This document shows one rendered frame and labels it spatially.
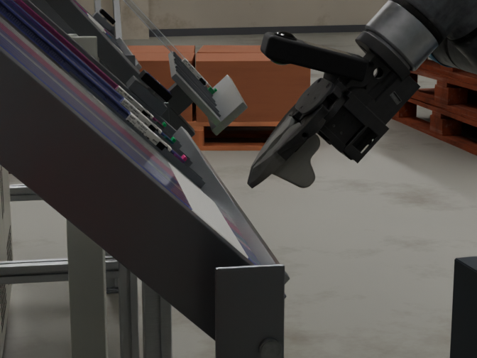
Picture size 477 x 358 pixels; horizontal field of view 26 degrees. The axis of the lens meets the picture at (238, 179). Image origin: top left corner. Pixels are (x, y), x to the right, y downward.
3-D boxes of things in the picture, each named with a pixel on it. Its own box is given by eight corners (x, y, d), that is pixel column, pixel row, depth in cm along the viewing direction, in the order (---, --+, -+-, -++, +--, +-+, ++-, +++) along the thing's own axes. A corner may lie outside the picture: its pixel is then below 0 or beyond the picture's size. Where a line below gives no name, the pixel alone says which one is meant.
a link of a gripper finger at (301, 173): (284, 219, 114) (341, 157, 114) (246, 185, 112) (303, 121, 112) (279, 212, 117) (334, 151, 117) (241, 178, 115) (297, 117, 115)
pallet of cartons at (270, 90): (302, 119, 595) (302, 42, 585) (331, 150, 506) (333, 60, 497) (80, 123, 582) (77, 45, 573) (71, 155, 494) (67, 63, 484)
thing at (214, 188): (152, 170, 144) (187, 131, 144) (229, 346, 81) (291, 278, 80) (146, 164, 144) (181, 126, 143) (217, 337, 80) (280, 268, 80)
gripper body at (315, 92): (353, 168, 113) (429, 87, 113) (298, 117, 111) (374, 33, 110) (336, 155, 121) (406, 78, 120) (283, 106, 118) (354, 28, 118)
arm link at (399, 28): (400, 2, 110) (377, -2, 118) (371, 34, 110) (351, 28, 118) (447, 49, 112) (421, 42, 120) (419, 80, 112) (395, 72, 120)
